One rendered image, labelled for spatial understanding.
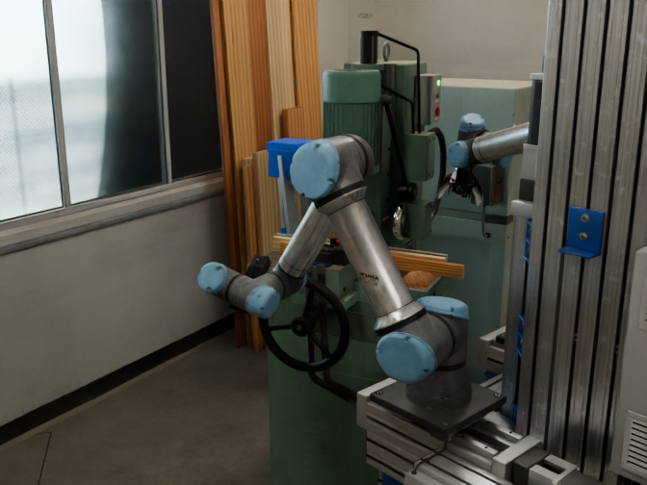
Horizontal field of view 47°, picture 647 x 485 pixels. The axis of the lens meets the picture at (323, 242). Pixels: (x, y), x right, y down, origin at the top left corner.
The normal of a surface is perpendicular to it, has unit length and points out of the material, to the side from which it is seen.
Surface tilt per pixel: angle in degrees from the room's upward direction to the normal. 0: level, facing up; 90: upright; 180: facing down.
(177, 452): 0
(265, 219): 87
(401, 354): 96
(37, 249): 90
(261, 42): 87
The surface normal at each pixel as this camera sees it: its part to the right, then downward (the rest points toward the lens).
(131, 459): 0.00, -0.96
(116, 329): 0.84, 0.15
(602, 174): -0.74, 0.19
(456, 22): -0.54, 0.23
